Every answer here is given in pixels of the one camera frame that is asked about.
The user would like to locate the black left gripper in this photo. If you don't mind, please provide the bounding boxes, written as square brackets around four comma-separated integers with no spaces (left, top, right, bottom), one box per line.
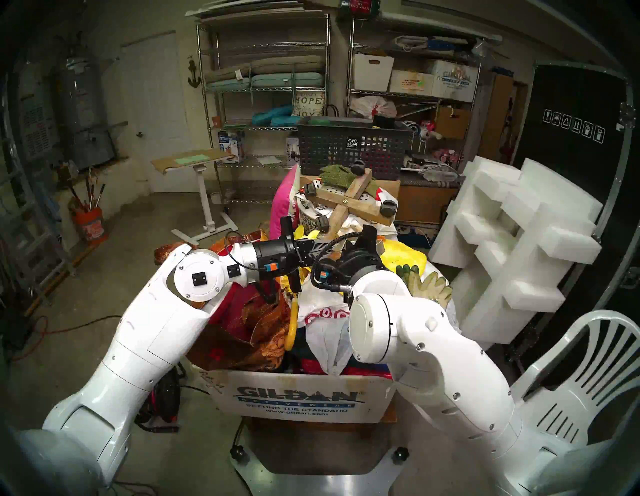
[252,216,333,294]

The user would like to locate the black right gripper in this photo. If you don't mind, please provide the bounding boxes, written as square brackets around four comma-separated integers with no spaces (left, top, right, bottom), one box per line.
[312,225,388,293]

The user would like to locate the tan espadrille wedge sandal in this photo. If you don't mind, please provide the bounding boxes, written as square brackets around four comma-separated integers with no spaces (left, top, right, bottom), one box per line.
[300,235,388,291]

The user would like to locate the yellow cloth bag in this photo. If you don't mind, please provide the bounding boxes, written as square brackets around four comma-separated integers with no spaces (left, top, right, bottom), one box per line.
[280,226,428,301]

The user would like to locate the beige green-tipped work glove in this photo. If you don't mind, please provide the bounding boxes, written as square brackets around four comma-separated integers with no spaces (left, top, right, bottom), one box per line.
[410,272,454,310]
[396,264,422,292]

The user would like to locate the wooden cross caster dolly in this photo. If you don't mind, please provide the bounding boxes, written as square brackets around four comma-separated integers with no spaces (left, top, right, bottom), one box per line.
[302,159,400,242]

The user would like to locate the pink white pillow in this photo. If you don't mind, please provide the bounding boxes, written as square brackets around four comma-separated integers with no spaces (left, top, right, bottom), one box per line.
[269,164,302,243]

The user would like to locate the dark blue rug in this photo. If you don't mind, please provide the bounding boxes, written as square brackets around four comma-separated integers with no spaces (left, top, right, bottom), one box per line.
[397,224,435,249]

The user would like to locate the green knit gloves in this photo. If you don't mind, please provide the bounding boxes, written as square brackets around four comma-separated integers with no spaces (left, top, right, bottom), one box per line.
[319,164,381,197]

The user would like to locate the white red-target plastic bag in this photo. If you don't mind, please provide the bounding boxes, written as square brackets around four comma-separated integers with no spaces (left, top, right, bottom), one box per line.
[298,285,362,377]

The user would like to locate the brown wooden chest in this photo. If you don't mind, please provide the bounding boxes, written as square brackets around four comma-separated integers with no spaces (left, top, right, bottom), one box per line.
[395,172,463,226]

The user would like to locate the dark mesh plastic basket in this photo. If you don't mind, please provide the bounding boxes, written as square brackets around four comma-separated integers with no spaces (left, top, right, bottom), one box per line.
[297,117,412,182]

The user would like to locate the red gold patterned bag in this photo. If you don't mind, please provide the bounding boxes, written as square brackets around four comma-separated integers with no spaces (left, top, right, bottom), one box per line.
[152,227,296,373]

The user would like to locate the red fabric item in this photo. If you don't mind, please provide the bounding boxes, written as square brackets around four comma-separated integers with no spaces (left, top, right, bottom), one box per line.
[300,357,393,382]

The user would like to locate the blue white appliance box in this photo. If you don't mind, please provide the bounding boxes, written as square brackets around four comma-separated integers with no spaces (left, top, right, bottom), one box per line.
[217,130,247,165]

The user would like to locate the teal foam pads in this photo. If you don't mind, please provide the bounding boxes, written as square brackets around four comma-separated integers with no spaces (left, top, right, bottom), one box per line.
[251,104,303,127]

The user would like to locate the HOPE printed pillow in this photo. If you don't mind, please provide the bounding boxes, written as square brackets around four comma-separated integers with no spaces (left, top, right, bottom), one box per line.
[292,91,326,119]

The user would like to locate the white overbed table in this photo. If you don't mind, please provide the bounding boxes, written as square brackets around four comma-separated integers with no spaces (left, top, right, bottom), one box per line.
[151,147,240,247]

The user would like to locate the white red plastic bag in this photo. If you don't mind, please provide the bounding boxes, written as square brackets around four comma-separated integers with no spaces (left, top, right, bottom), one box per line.
[350,95,398,120]

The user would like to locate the white foam packing block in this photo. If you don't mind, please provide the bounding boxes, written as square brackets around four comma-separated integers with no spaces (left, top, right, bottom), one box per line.
[429,156,603,351]

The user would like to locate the white Gildan cardboard box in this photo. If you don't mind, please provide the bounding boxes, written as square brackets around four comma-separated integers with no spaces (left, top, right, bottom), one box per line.
[192,362,401,426]

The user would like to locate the mint seat cushion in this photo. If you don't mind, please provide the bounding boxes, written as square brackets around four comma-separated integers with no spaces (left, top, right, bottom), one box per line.
[205,72,326,92]

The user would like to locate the white storage bin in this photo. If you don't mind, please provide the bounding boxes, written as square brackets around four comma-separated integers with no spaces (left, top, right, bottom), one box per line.
[352,53,395,92]

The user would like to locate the white labelled carton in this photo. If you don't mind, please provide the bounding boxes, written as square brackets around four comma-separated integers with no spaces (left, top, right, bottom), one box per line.
[389,69,435,97]

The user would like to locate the tan seat cushion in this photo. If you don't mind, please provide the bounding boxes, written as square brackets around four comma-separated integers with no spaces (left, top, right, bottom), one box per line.
[204,55,325,84]

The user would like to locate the brown wooden cabinet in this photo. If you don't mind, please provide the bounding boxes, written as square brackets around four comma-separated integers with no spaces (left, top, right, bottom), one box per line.
[477,72,528,166]

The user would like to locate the white Gildan carton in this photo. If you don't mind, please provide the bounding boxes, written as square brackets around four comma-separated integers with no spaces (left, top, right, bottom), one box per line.
[430,60,480,103]

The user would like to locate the white door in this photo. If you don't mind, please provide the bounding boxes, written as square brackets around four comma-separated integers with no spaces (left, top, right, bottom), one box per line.
[121,31,195,193]

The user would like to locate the black flight case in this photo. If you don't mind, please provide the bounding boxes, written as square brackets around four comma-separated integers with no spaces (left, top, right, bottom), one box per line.
[510,60,640,361]

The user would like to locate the orange bucket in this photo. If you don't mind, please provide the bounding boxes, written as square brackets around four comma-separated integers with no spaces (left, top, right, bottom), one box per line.
[72,206,108,245]

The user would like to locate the white flat boards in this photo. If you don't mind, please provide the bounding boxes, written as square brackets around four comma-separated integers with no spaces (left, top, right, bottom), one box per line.
[185,0,328,21]

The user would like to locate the white pipe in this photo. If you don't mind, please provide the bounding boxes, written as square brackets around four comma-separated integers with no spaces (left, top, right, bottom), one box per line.
[380,12,503,47]

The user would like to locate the white plastic chair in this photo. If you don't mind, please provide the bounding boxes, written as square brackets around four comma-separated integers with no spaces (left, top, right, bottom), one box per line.
[510,309,640,451]

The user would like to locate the aluminium ladder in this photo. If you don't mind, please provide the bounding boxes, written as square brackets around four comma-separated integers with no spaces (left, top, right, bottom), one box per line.
[0,115,78,306]

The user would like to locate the grey water heater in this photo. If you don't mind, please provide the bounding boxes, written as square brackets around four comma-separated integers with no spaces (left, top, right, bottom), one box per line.
[56,54,117,171]

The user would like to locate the blue cloth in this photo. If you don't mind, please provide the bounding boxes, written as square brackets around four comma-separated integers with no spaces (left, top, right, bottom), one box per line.
[34,181,62,223]

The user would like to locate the grey furnace unit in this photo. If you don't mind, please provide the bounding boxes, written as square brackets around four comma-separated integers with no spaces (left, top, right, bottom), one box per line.
[17,95,55,161]

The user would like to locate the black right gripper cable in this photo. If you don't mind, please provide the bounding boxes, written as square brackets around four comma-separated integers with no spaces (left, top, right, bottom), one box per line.
[310,230,366,292]

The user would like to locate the yellow tube handle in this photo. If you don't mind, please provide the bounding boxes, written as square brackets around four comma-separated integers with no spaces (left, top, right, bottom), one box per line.
[285,295,301,351]

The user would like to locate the chrome wire shelf rack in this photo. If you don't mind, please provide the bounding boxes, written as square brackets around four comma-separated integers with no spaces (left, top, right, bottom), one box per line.
[346,17,482,171]
[196,14,332,206]

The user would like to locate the red black cord reel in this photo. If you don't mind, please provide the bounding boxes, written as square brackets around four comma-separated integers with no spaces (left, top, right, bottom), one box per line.
[135,367,182,435]

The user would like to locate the white handled bag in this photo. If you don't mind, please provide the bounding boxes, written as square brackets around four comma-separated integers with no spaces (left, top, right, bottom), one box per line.
[392,35,431,53]

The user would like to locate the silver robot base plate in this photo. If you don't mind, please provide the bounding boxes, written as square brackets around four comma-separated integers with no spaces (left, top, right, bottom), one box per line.
[230,445,411,496]

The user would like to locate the black floor cable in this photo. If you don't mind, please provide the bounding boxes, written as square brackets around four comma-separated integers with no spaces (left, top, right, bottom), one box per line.
[47,314,125,346]

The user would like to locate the red floor cord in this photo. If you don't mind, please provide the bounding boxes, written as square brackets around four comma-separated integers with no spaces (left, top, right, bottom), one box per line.
[12,314,51,362]

